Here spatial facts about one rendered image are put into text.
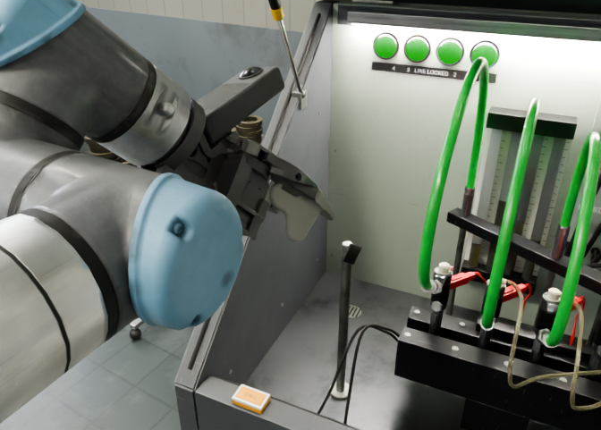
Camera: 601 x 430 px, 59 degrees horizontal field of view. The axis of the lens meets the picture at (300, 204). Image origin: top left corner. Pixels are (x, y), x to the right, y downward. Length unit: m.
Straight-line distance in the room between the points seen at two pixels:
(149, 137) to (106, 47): 0.07
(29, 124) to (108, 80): 0.06
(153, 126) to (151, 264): 0.18
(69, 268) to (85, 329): 0.03
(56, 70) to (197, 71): 4.20
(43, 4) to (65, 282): 0.20
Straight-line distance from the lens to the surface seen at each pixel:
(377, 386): 1.05
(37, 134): 0.37
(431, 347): 0.92
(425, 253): 0.66
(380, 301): 1.24
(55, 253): 0.25
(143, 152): 0.43
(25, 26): 0.38
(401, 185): 1.15
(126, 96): 0.40
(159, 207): 0.26
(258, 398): 0.85
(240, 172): 0.48
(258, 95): 0.51
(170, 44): 4.71
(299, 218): 0.53
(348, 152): 1.16
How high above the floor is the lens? 1.59
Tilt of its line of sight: 28 degrees down
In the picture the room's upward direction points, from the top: straight up
